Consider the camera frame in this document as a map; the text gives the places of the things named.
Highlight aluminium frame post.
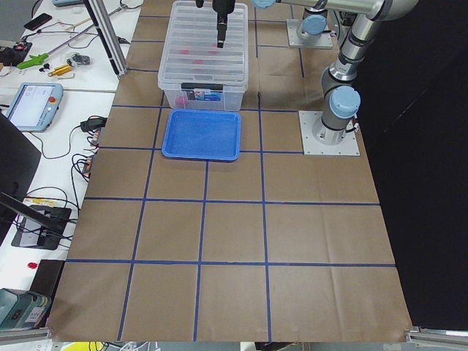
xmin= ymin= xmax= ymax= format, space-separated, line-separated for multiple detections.
xmin=83 ymin=0 xmax=128 ymax=77

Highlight blue plastic tray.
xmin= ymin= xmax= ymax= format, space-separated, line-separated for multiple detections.
xmin=162 ymin=109 xmax=241 ymax=162

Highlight green handled reacher grabber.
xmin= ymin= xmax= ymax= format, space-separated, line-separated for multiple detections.
xmin=16 ymin=1 xmax=142 ymax=69

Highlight blue teach pendant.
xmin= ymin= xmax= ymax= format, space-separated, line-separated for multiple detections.
xmin=7 ymin=83 xmax=64 ymax=132

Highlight black box latch handle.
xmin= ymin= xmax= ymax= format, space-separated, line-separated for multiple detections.
xmin=181 ymin=83 xmax=224 ymax=91

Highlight black monitor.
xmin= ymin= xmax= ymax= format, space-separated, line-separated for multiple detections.
xmin=0 ymin=113 xmax=42 ymax=242

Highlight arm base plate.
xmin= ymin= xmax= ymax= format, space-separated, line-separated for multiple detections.
xmin=298 ymin=110 xmax=360 ymax=156
xmin=286 ymin=19 xmax=333 ymax=50

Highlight gold metal cylinder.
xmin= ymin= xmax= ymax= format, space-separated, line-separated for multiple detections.
xmin=48 ymin=64 xmax=72 ymax=77

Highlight black smartphone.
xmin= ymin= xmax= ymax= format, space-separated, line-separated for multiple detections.
xmin=23 ymin=13 xmax=52 ymax=31

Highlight clear plastic storage box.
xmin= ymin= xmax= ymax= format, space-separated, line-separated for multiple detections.
xmin=157 ymin=0 xmax=249 ymax=112

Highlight teal device box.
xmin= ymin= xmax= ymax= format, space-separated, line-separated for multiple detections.
xmin=1 ymin=288 xmax=52 ymax=331

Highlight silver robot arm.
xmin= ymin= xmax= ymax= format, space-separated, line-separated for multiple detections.
xmin=298 ymin=1 xmax=328 ymax=37
xmin=283 ymin=0 xmax=417 ymax=146

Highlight pink block in box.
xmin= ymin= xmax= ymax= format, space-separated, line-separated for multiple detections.
xmin=174 ymin=96 xmax=188 ymax=108

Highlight black monitor stand base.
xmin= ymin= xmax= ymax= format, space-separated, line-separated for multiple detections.
xmin=11 ymin=205 xmax=72 ymax=250

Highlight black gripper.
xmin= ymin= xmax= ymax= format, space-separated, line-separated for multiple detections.
xmin=211 ymin=0 xmax=235 ymax=48

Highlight black power adapter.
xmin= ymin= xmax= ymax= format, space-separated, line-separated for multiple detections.
xmin=80 ymin=116 xmax=107 ymax=132

